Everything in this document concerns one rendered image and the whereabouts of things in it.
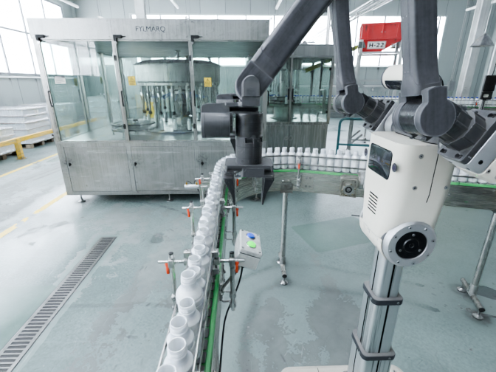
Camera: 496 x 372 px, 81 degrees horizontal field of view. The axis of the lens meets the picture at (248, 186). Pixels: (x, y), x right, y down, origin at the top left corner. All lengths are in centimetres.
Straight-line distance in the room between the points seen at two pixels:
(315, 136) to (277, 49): 552
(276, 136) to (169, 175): 257
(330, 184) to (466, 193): 91
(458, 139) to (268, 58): 44
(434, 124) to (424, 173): 25
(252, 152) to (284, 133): 536
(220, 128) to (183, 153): 350
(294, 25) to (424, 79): 28
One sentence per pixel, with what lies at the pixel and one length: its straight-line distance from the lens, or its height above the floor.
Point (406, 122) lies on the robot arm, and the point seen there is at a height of 157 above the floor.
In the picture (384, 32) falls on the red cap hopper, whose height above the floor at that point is 262.
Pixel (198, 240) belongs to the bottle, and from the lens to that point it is 98.
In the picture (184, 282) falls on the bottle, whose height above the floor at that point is 119.
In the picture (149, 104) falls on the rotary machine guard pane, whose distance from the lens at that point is 411.
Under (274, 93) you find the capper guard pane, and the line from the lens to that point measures 587.
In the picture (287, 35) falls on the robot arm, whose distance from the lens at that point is 62.
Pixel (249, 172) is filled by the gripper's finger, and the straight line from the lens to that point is 61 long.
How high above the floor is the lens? 165
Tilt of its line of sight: 20 degrees down
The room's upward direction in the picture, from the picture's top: straight up
